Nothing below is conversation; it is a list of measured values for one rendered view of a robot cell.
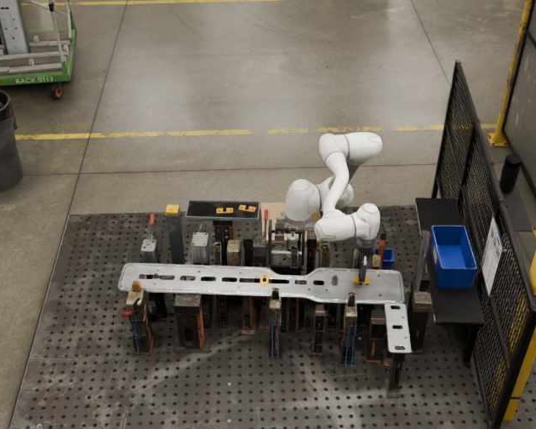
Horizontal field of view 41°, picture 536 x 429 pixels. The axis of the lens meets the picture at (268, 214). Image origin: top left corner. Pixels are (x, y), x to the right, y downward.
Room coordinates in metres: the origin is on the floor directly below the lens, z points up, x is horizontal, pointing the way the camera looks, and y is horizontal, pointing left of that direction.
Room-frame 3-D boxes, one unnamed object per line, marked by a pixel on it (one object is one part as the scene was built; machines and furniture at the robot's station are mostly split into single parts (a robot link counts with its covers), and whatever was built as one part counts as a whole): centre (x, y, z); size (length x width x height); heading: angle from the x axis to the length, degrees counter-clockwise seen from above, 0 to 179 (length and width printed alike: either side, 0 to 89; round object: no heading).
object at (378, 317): (2.23, -0.51, 0.84); 0.11 x 0.10 x 0.28; 177
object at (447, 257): (2.51, -0.89, 1.10); 0.30 x 0.17 x 0.13; 179
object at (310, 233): (2.65, -0.22, 0.91); 0.07 x 0.05 x 0.42; 177
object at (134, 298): (2.30, 0.62, 0.88); 0.15 x 0.11 x 0.36; 177
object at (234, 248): (2.61, 0.17, 0.89); 0.13 x 0.11 x 0.38; 177
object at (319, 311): (2.26, -0.24, 0.84); 0.11 x 0.08 x 0.29; 177
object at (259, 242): (2.65, 0.04, 0.89); 0.13 x 0.11 x 0.38; 177
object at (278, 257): (2.65, -0.09, 0.94); 0.18 x 0.13 x 0.49; 87
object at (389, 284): (2.44, 0.04, 1.00); 1.38 x 0.22 x 0.02; 87
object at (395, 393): (2.03, -0.58, 0.84); 0.11 x 0.06 x 0.29; 177
